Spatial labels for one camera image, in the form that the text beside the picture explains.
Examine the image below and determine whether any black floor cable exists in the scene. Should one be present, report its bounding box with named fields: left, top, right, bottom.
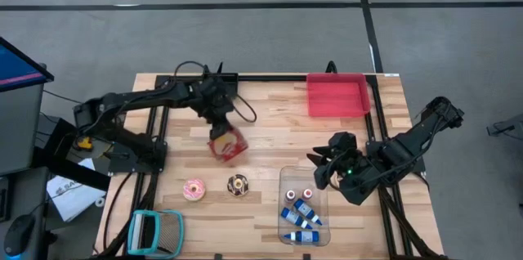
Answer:
left=101, top=172, right=136, bottom=258

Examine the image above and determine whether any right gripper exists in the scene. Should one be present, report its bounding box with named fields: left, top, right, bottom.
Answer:
left=306, top=131, right=369, bottom=191

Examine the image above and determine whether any red snack box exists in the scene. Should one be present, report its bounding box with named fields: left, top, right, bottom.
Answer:
left=207, top=128, right=249, bottom=163

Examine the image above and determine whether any white paper booklet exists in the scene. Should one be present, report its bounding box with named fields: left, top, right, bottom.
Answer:
left=45, top=157, right=108, bottom=223

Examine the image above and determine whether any grey cabinet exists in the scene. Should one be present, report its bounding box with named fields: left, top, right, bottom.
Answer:
left=0, top=82, right=46, bottom=177

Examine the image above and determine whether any black computer mouse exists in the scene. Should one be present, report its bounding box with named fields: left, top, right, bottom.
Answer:
left=2, top=213, right=37, bottom=258

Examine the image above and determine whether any blue food colour bottle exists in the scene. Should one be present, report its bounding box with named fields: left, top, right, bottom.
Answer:
left=279, top=207, right=314, bottom=231
left=283, top=230, right=321, bottom=244
left=293, top=198, right=324, bottom=226

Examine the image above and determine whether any clear plastic tray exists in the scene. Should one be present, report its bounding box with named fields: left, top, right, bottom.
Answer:
left=278, top=165, right=331, bottom=248

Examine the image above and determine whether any monitor with blue screen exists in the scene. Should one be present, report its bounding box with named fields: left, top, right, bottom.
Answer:
left=0, top=37, right=55, bottom=87

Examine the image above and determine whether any black box on floor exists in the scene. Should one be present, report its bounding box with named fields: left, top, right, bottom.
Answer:
left=36, top=114, right=81, bottom=159

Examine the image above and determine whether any teal mesh desk organizer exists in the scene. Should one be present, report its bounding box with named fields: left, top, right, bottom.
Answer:
left=127, top=208, right=186, bottom=259

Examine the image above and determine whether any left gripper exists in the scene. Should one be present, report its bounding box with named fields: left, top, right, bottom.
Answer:
left=190, top=74, right=237, bottom=141

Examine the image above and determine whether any black aluminium table frame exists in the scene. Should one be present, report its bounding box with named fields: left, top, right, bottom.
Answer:
left=96, top=72, right=449, bottom=260

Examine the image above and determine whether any pink frosted toy donut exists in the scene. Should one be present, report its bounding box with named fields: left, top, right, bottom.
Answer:
left=182, top=177, right=207, bottom=203

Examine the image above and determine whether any black stand foot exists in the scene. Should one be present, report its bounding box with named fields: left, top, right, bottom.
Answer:
left=485, top=113, right=523, bottom=138

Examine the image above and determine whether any black stand bar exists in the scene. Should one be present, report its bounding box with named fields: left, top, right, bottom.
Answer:
left=32, top=147, right=112, bottom=192

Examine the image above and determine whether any red plastic tray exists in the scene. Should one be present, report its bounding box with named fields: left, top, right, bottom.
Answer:
left=306, top=72, right=372, bottom=119

